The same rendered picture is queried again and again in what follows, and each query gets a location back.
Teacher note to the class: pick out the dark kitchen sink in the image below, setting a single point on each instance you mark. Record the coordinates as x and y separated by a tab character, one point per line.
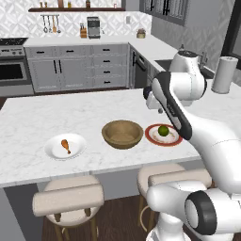
164	64

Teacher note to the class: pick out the white wall outlet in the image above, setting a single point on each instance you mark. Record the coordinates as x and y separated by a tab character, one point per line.
128	19

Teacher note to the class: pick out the black dishwasher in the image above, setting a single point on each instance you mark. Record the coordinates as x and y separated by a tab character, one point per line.
139	70

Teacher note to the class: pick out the hanging wooden spatula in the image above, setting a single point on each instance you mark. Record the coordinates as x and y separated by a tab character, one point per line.
54	28

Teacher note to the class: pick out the white plate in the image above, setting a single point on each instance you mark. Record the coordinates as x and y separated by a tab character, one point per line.
77	146

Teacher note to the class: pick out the dark wooden wall shelf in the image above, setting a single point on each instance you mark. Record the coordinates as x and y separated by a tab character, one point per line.
78	9

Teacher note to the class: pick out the hanging metal utensil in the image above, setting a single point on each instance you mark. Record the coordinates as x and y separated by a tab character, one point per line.
50	26
58	28

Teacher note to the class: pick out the grey cupboard run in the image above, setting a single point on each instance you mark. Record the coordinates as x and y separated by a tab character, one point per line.
78	67

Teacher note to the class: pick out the steel coffee machine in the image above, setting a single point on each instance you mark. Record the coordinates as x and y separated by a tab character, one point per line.
93	28

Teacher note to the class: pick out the brown chicken drumstick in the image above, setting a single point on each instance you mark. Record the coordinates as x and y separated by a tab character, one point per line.
65	145

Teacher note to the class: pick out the dark framed window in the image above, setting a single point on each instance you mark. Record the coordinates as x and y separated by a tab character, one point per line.
169	9

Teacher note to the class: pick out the green lime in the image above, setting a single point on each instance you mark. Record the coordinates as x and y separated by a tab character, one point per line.
163	130

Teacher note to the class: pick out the steel oven with hob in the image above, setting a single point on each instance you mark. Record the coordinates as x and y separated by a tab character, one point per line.
12	67

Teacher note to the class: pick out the wooden knife block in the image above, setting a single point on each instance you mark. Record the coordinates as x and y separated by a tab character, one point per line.
83	32

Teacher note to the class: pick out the white paper towel roll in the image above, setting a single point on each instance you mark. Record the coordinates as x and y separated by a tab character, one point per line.
224	75

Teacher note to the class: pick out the dark brown bottle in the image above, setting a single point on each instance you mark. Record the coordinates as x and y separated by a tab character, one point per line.
88	4

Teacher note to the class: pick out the grey sink tap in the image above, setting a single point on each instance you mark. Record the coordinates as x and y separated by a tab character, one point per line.
204	59

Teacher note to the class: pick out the red rimmed plate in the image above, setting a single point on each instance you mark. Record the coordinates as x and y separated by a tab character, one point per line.
158	140

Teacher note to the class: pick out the beige cushioned bar stool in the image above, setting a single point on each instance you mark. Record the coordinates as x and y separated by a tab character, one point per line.
69	197
163	175

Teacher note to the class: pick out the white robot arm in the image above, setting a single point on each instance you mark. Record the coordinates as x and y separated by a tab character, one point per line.
216	135

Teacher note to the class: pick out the brown box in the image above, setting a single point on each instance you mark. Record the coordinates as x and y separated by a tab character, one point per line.
61	3

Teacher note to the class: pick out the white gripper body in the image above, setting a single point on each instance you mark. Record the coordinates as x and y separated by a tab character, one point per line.
153	103

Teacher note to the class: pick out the brown wooden bowl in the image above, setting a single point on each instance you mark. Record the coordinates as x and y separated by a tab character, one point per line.
122	135

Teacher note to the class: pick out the black framed window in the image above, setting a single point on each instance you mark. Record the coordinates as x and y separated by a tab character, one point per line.
233	28

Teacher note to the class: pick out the utensil rail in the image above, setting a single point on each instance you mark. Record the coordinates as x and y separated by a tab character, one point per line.
50	14

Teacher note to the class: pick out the small potted plant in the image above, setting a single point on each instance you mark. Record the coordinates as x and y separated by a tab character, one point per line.
141	33

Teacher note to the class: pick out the small yellow bottle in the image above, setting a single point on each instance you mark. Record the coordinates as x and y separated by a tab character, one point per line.
69	4

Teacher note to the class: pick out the hanging metal ladle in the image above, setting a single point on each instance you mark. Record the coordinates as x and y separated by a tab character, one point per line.
45	28

